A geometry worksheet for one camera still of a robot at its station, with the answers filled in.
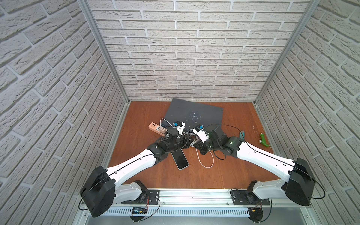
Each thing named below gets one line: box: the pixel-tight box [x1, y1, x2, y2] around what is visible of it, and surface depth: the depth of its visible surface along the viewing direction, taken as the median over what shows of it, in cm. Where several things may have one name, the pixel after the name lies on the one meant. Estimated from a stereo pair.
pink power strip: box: [148, 121, 167, 137], surface depth 102 cm
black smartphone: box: [170, 148, 190, 171], surface depth 87 cm
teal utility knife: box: [239, 130, 246, 140], surface depth 102 cm
